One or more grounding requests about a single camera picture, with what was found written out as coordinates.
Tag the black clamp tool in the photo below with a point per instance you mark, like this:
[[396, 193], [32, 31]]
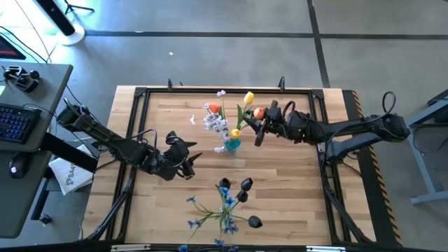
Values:
[[22, 80]]

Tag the blue glass vase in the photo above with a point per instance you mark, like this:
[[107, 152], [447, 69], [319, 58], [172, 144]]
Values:
[[232, 145]]

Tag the grey metal table frame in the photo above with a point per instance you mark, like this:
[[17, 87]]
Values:
[[423, 164]]

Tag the black desk leg beam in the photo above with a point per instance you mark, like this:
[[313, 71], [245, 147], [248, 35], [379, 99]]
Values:
[[66, 150]]

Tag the white black tower fan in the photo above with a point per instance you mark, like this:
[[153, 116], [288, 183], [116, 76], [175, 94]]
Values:
[[71, 33]]

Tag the black tripod legs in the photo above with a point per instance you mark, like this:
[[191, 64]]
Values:
[[78, 7]]

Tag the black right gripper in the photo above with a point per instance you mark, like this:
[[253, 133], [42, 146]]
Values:
[[280, 122]]

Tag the small loose white blossom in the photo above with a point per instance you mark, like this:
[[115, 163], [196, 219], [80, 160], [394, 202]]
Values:
[[192, 120]]

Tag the silver metal bracket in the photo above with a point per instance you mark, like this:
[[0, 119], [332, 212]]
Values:
[[325, 248], [131, 247]]

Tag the grey desk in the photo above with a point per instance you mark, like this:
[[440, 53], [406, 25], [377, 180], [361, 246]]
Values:
[[21, 210]]

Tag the black panel hazard-striped edge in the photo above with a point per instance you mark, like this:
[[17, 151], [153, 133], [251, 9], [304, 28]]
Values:
[[381, 196]]

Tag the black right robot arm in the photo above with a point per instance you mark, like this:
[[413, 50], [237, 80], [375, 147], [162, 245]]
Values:
[[350, 129]]

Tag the orange artificial tulip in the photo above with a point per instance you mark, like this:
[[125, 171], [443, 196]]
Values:
[[214, 108], [258, 113]]

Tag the black keyboard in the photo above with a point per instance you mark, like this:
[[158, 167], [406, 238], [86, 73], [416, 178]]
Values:
[[17, 122]]

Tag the white artificial flower spray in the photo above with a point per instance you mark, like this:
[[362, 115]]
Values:
[[221, 93], [217, 124]]

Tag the black aluminium table frame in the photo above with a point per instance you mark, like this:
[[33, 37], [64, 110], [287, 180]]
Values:
[[297, 91]]

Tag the black computer mouse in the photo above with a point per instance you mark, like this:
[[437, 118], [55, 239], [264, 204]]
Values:
[[18, 167]]

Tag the blue artificial flower spray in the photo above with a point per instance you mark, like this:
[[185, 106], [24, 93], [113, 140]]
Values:
[[229, 229], [230, 201]]

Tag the black table clamp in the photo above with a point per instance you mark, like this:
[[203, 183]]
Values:
[[170, 84], [281, 82]]

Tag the yellow artificial tulip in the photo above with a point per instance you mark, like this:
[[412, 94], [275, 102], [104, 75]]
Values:
[[235, 133], [248, 98]]

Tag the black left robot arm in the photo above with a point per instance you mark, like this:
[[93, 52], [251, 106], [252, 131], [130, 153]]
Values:
[[112, 143]]

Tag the white printed bag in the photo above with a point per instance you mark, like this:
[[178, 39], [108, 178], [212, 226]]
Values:
[[70, 171]]

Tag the black caster wheel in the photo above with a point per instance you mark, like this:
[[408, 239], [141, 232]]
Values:
[[45, 219]]

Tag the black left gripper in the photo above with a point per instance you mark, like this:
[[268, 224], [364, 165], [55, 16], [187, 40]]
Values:
[[171, 164]]

